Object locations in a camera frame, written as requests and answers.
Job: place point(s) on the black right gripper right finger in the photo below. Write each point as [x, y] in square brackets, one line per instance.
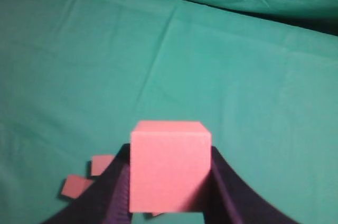
[231, 200]

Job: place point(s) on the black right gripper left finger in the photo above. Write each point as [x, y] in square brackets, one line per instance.
[106, 200]

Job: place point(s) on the pink cube column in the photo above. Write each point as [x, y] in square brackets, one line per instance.
[170, 163]
[99, 163]
[75, 186]
[155, 214]

